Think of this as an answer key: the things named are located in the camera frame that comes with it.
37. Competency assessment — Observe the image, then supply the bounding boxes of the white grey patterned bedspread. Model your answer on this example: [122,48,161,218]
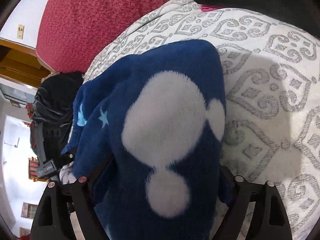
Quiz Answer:
[60,0,319,239]

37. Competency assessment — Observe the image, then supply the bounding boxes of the pink garment under black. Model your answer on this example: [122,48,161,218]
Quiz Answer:
[200,5,224,12]

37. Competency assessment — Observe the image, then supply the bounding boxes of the dark teal velvet cloth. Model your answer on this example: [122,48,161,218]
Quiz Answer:
[30,72,83,166]

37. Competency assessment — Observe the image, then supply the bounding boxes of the brown wooden door frame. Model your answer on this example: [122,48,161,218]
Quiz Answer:
[1,38,51,88]

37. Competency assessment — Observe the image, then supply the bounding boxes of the beige wall switch plate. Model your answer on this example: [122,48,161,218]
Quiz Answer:
[17,24,24,40]

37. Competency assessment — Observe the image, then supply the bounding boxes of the navy fleece mouse-print pants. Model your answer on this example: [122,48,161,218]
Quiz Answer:
[66,40,226,239]

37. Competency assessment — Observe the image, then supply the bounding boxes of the red patterned mattress cover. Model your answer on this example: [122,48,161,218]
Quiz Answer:
[36,0,169,73]

